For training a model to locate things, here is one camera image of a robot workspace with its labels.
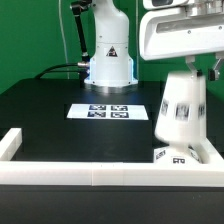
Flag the white lamp base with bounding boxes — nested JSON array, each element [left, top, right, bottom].
[[153, 143, 201, 165]]

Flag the white lamp shade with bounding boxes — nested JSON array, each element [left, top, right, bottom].
[[155, 72, 206, 145]]

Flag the white cable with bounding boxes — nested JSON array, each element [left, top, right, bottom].
[[58, 0, 71, 80]]

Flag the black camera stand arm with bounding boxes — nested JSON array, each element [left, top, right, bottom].
[[70, 0, 92, 62]]

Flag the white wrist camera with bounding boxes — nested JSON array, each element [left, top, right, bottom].
[[143, 0, 189, 10]]

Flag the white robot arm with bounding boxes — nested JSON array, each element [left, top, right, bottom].
[[85, 0, 224, 88]]

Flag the white U-shaped frame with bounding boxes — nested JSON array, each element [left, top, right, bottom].
[[0, 128, 224, 187]]

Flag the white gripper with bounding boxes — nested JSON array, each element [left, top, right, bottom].
[[139, 7, 224, 81]]

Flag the black cable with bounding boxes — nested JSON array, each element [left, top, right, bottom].
[[34, 62, 91, 80]]

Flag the white marker sheet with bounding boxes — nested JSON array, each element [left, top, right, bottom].
[[67, 104, 148, 120]]

